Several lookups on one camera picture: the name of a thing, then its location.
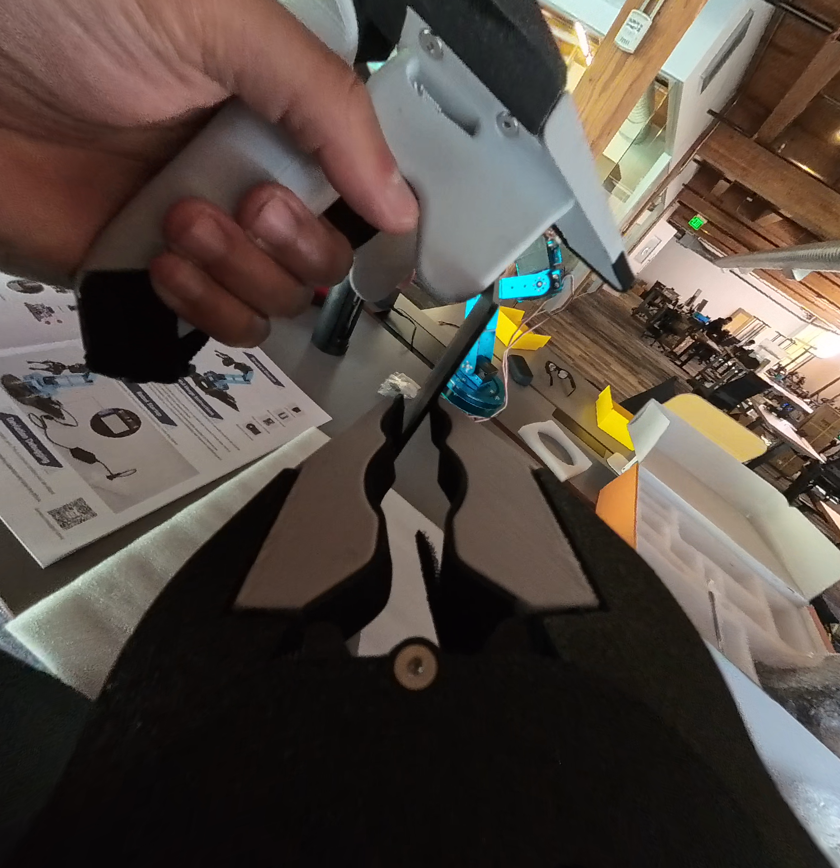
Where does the white foam sheet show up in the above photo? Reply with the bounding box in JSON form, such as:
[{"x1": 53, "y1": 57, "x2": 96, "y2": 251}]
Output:
[{"x1": 5, "y1": 426, "x2": 440, "y2": 699}]

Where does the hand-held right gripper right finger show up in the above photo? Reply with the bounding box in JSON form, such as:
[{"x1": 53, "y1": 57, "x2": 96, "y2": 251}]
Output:
[{"x1": 429, "y1": 404, "x2": 602, "y2": 616}]

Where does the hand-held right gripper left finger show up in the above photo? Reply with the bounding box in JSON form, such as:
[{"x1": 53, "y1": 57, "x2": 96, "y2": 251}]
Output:
[{"x1": 232, "y1": 395, "x2": 398, "y2": 616}]

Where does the white foam insert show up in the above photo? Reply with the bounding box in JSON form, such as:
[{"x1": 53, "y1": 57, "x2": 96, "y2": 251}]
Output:
[{"x1": 518, "y1": 419, "x2": 592, "y2": 482}]

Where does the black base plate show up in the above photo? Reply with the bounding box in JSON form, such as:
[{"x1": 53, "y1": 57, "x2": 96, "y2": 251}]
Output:
[{"x1": 396, "y1": 285, "x2": 499, "y2": 438}]

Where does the yellow folded card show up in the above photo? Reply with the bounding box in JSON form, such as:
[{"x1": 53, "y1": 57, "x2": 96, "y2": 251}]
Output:
[{"x1": 594, "y1": 384, "x2": 639, "y2": 452}]

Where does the person's left hand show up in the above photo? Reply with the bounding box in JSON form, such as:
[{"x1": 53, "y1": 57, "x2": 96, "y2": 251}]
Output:
[{"x1": 0, "y1": 0, "x2": 421, "y2": 350}]

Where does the instruction booklet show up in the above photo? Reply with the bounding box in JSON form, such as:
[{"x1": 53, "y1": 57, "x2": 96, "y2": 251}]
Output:
[{"x1": 0, "y1": 268, "x2": 333, "y2": 569}]

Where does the orange and white cardboard box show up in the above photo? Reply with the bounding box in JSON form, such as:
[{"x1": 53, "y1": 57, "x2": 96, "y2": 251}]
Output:
[{"x1": 594, "y1": 399, "x2": 840, "y2": 868}]

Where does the yellow plastic bin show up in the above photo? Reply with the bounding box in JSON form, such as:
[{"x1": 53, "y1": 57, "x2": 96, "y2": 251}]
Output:
[{"x1": 493, "y1": 305, "x2": 553, "y2": 354}]

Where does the person's black clothing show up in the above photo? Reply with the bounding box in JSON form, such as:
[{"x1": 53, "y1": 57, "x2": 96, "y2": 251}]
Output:
[{"x1": 0, "y1": 641, "x2": 95, "y2": 868}]

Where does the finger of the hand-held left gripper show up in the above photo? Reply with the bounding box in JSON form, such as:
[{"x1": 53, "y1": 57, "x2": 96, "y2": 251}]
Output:
[{"x1": 542, "y1": 90, "x2": 637, "y2": 294}]

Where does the silver ceiling pipe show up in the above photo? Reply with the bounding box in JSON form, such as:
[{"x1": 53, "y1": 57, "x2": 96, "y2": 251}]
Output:
[{"x1": 712, "y1": 237, "x2": 840, "y2": 282}]

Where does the white wall thermostat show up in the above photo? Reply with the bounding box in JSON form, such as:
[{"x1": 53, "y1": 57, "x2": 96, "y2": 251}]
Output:
[{"x1": 613, "y1": 10, "x2": 651, "y2": 52}]

